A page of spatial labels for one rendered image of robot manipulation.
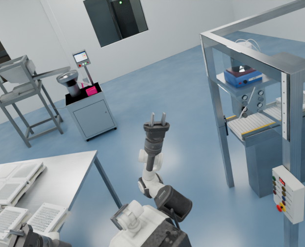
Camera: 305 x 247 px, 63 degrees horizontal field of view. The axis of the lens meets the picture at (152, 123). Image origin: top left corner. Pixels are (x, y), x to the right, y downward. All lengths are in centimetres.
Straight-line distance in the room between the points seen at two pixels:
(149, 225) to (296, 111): 80
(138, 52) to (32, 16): 261
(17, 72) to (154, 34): 366
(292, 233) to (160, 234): 101
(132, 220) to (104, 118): 332
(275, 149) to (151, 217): 155
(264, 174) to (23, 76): 401
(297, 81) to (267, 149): 128
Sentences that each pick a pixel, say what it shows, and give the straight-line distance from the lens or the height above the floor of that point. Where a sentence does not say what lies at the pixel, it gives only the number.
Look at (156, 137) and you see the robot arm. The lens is 116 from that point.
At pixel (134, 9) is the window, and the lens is 693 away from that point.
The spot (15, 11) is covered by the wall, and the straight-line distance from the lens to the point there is 668.
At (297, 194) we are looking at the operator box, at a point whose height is 107.
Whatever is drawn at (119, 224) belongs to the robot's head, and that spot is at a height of 134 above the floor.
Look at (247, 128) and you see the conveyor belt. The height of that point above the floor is 83.
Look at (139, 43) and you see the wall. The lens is 693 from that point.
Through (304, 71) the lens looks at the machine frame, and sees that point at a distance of 118.
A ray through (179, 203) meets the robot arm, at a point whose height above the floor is 122.
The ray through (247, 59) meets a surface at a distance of 140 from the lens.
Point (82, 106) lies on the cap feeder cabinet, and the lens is 417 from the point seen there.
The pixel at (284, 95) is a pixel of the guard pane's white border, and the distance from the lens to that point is 121.
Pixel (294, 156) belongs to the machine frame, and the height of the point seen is 120.
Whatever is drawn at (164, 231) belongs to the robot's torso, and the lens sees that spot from 111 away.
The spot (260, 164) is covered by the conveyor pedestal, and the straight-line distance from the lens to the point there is 246.
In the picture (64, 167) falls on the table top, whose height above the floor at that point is 86.
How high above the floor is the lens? 213
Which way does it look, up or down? 30 degrees down
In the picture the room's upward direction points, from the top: 19 degrees counter-clockwise
